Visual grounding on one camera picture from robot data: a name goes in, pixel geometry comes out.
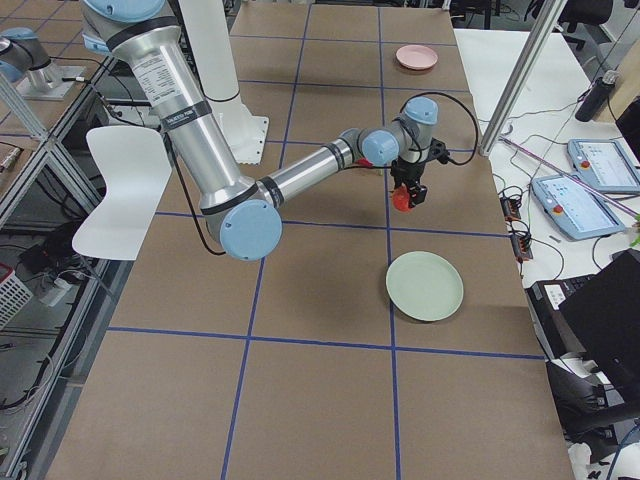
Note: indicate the teach pendant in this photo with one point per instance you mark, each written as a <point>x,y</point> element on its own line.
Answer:
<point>604,165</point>
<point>578,213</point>

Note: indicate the white wire basket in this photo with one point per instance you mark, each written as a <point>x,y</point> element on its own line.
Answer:
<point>15,295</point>

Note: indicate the black water bottle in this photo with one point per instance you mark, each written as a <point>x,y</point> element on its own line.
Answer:
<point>597,95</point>

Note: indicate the black office chair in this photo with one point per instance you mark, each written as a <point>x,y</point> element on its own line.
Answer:
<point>590,328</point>

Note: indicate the pink plate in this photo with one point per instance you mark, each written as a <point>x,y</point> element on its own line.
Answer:
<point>416,57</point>

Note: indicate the far teach pendant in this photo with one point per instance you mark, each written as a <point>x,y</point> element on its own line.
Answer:
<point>604,165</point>

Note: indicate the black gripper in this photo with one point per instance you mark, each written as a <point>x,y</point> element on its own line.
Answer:
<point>409,172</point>

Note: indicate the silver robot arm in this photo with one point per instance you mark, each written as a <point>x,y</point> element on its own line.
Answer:
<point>26,63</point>
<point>181,58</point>

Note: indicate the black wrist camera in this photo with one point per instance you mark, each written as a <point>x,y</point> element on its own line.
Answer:
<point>438,151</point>

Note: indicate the red pomegranate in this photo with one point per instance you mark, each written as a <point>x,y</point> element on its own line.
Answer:
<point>401,199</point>

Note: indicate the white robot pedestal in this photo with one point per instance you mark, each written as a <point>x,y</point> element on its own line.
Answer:
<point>208,37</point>

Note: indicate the aluminium frame post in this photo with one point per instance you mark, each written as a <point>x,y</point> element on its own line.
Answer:
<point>533,46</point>

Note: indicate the white chair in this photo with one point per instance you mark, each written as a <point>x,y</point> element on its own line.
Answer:
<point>135,168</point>

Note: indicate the near teach pendant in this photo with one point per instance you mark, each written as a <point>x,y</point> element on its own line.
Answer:
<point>578,213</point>

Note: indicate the green plate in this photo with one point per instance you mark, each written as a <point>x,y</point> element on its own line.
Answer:
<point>424,286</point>

